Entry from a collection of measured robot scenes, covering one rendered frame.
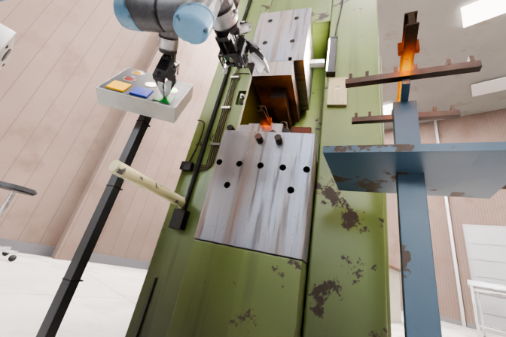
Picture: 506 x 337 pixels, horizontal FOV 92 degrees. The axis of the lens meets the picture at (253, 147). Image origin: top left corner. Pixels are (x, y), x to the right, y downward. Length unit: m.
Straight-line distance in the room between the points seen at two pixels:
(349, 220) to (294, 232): 0.29
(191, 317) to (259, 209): 0.38
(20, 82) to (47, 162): 1.08
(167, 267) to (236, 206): 0.45
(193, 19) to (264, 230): 0.64
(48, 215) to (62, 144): 0.95
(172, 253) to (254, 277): 0.47
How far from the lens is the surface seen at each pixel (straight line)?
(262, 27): 1.55
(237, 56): 0.71
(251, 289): 0.85
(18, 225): 4.21
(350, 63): 1.46
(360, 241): 1.04
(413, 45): 0.75
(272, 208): 0.86
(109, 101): 1.24
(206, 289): 0.90
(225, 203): 0.92
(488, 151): 0.67
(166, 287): 1.20
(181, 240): 1.19
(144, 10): 0.62
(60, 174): 4.26
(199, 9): 0.56
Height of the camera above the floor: 0.43
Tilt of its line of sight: 25 degrees up
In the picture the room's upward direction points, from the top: 12 degrees clockwise
